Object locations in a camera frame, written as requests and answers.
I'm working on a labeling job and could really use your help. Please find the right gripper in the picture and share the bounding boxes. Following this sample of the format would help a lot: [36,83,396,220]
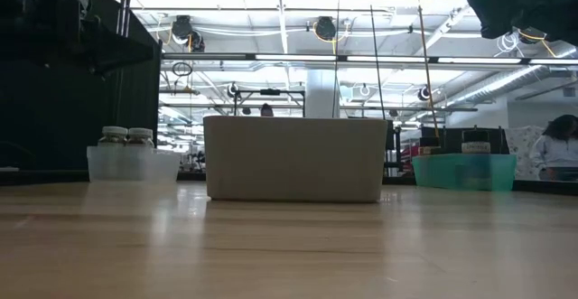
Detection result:
[456,0,578,47]

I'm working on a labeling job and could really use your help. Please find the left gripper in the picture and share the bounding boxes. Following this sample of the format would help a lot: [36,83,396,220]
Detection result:
[53,0,154,75]

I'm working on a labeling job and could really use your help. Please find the white-lidded bagel seasoning jar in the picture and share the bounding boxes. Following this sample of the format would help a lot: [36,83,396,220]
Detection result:
[98,126,129,149]

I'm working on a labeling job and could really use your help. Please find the white-lidded spice jar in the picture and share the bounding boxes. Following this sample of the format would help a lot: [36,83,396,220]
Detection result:
[126,126,155,149]

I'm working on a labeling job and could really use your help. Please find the purple-labelled black-lidded jar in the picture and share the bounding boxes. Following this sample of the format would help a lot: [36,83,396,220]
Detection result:
[461,129,492,155]

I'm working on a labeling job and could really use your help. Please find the thin black pole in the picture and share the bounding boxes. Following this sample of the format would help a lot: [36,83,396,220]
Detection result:
[122,0,133,128]
[114,0,125,128]

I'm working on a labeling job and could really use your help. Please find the black curtain partition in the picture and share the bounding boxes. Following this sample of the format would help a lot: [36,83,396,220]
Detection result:
[0,0,163,173]

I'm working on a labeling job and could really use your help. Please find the clear plastic bin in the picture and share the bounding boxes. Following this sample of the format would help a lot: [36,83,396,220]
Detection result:
[86,145,182,183]

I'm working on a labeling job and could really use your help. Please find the black mesh-top equipment case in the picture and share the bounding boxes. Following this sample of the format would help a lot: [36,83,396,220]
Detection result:
[419,126,511,155]

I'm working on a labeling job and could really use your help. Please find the white patterned cover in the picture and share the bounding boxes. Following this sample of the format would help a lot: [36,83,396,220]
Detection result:
[504,126,550,179]

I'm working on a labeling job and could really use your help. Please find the black metal rack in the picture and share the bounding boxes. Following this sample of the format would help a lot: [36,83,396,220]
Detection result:
[233,88,307,117]

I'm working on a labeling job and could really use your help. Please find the teal plastic bin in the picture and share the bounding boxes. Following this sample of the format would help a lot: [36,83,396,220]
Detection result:
[411,153,518,192]

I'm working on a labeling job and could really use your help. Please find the long ceiling light bar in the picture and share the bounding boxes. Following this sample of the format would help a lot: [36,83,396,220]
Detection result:
[161,52,578,66]

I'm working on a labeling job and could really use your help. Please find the white building column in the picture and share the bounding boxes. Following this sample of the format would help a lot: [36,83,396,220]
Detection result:
[305,68,340,119]

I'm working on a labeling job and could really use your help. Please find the light grey plastic bin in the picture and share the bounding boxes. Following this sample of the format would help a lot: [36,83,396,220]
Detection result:
[202,115,389,203]

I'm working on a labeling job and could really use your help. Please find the black ceiling cable reel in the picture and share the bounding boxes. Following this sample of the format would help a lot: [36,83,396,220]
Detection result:
[313,15,338,42]
[517,27,546,46]
[170,14,207,54]

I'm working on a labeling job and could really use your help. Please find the silver air duct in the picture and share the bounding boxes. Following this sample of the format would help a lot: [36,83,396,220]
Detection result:
[444,48,578,110]

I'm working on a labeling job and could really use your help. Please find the yellow hanging cable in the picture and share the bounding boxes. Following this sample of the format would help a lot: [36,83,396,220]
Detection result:
[415,0,443,149]

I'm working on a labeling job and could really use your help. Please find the black hanging cable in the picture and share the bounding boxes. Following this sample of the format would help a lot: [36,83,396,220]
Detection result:
[365,0,387,120]
[331,0,342,119]

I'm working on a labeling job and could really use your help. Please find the black aluminium frame rail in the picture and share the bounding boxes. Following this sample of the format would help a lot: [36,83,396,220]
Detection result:
[0,167,90,186]
[514,179,578,196]

